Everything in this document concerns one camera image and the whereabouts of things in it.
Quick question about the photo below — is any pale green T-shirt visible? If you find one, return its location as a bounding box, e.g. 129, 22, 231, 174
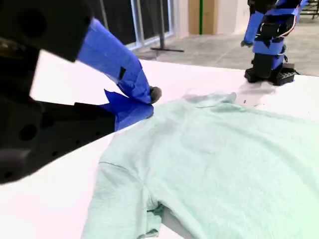
81, 91, 319, 239

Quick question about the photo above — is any white-framed glass door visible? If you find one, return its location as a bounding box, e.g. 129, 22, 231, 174
94, 0, 180, 50

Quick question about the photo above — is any black floor stand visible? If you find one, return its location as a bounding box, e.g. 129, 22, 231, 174
150, 0, 185, 53

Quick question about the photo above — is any brown board with green stripe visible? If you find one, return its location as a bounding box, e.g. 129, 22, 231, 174
188, 0, 219, 35

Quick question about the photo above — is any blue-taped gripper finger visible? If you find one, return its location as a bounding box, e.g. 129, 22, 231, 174
240, 11, 265, 48
0, 89, 154, 185
0, 0, 162, 104

